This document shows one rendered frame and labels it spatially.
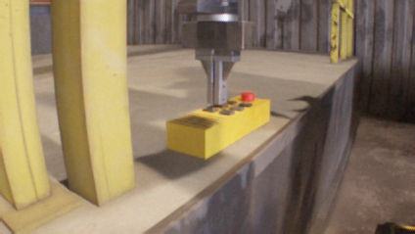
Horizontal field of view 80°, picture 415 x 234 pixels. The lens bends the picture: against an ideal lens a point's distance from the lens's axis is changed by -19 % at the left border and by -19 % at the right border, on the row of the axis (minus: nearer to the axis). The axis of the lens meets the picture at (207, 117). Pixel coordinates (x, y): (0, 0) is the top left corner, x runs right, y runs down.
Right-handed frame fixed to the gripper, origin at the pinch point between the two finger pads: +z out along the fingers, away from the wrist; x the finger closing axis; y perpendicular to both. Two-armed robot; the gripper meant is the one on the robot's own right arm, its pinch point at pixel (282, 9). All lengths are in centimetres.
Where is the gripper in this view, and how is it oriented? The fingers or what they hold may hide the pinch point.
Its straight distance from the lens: 72.7
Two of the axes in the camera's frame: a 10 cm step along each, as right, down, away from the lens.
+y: 8.9, 4.5, -1.1
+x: 2.0, -1.5, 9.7
